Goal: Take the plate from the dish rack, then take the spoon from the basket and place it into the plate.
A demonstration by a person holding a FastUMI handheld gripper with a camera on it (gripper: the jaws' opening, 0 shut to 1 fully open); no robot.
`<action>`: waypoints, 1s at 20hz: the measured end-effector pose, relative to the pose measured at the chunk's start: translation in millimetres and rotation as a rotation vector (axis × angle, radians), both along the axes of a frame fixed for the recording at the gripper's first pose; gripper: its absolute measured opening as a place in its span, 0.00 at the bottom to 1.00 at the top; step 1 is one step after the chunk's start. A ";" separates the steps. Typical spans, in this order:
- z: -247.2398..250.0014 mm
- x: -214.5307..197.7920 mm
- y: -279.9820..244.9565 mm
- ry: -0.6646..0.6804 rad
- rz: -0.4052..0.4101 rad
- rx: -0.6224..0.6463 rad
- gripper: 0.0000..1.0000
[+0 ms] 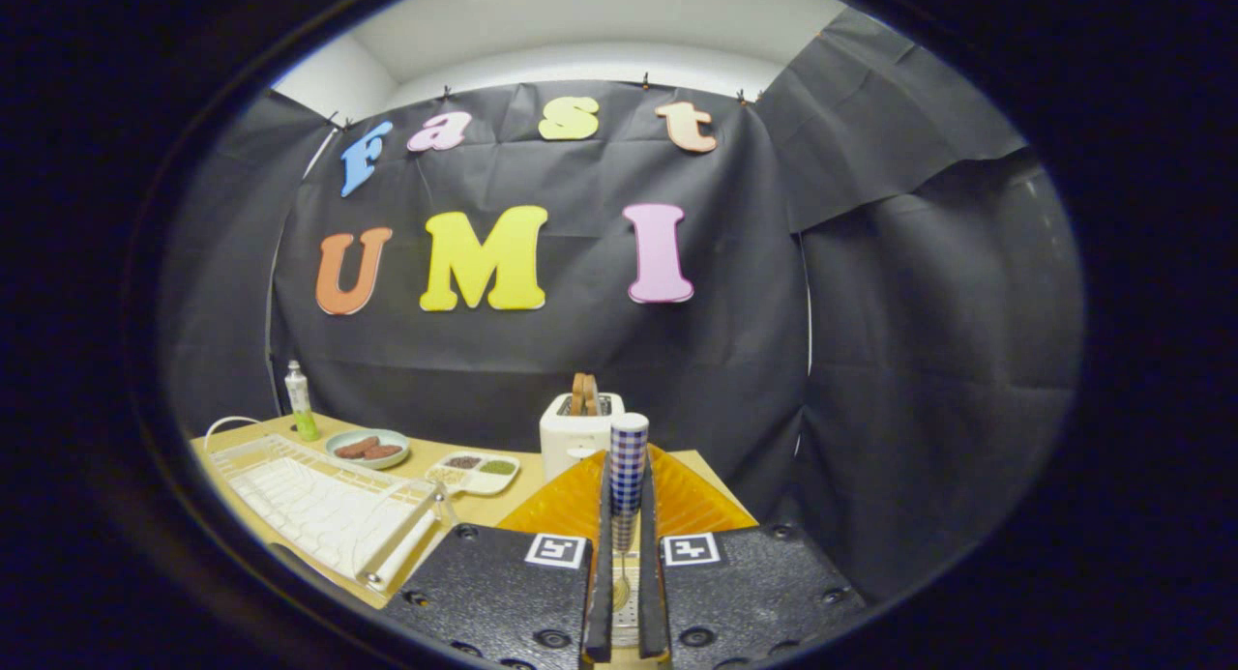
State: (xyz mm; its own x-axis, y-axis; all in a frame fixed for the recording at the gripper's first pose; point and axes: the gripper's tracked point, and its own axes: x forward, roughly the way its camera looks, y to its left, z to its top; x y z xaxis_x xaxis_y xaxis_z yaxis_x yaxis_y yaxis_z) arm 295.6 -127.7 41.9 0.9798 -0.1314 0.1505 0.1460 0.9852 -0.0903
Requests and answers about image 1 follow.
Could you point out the toast bread slice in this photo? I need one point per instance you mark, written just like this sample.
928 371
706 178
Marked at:
577 394
592 395

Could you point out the pale green plate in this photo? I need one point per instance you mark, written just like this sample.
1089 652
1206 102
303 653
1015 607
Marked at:
387 436

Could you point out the cream toaster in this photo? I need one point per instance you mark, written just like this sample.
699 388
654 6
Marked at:
571 438

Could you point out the white and green tube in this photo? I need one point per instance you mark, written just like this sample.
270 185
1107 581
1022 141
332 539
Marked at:
300 399

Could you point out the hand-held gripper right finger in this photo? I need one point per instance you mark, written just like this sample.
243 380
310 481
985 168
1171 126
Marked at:
650 593

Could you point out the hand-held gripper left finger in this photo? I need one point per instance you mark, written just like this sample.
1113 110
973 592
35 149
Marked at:
603 593

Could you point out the brown meat patty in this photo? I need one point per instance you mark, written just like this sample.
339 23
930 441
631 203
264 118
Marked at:
355 448
384 451

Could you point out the white divided bean dish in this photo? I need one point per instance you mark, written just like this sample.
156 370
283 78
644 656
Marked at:
474 481

